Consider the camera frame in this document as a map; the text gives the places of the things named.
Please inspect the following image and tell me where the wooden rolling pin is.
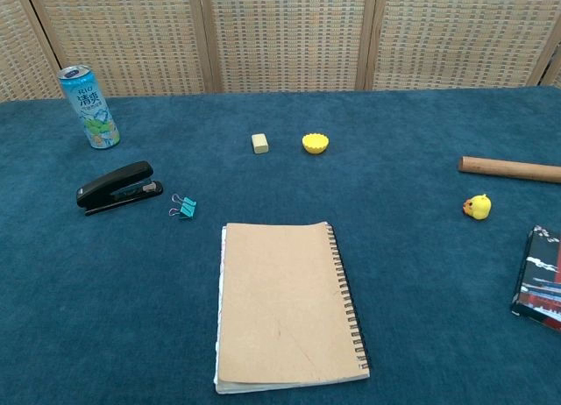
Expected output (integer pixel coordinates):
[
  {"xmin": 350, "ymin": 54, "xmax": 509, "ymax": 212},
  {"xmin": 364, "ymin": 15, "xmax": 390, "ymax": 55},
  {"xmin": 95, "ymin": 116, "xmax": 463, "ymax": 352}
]
[{"xmin": 457, "ymin": 155, "xmax": 561, "ymax": 185}]

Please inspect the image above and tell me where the black printed box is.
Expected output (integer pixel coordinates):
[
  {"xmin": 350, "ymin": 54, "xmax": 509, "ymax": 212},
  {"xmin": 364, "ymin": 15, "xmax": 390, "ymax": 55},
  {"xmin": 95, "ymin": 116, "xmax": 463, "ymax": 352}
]
[{"xmin": 509, "ymin": 224, "xmax": 561, "ymax": 333}]

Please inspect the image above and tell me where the black stapler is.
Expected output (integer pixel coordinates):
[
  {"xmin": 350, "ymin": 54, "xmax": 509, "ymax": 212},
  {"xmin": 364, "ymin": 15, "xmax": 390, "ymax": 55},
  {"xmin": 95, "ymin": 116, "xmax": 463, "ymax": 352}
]
[{"xmin": 75, "ymin": 160, "xmax": 165, "ymax": 217}]

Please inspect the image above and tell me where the woven folding screen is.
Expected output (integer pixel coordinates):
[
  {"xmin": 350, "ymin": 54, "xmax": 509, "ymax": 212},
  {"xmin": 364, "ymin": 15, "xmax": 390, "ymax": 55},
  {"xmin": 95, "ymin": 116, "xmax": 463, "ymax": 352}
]
[{"xmin": 0, "ymin": 0, "xmax": 561, "ymax": 103}]

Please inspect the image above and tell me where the teal binder clip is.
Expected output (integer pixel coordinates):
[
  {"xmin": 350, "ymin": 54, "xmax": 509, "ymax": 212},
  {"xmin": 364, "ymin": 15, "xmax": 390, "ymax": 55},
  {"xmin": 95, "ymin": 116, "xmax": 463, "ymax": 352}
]
[{"xmin": 168, "ymin": 193, "xmax": 198, "ymax": 222}]

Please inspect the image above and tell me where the brown spiral notebook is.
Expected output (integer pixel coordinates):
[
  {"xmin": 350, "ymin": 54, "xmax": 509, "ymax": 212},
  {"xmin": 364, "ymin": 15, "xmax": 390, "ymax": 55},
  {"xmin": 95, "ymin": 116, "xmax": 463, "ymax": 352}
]
[{"xmin": 213, "ymin": 220, "xmax": 372, "ymax": 395}]

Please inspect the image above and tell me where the light blue drink can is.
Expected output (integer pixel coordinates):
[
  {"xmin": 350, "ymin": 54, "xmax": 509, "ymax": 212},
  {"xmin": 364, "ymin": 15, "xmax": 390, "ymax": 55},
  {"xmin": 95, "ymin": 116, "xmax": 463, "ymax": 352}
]
[{"xmin": 57, "ymin": 64, "xmax": 121, "ymax": 151}]

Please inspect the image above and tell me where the yellow fluted cup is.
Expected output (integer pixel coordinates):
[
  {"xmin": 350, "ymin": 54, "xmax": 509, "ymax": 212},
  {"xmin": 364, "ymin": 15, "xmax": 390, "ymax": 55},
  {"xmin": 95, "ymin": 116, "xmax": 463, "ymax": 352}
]
[{"xmin": 301, "ymin": 132, "xmax": 330, "ymax": 154}]

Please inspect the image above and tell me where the yellow duck toy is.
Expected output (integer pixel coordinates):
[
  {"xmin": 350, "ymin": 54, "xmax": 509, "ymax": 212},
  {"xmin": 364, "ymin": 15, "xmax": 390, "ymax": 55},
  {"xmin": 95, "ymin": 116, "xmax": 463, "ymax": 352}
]
[{"xmin": 461, "ymin": 193, "xmax": 493, "ymax": 222}]

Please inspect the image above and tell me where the blue table cloth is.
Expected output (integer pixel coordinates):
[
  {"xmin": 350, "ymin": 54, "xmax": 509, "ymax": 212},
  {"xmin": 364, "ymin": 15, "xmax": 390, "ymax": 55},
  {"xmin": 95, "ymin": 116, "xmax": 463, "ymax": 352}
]
[{"xmin": 0, "ymin": 85, "xmax": 561, "ymax": 405}]

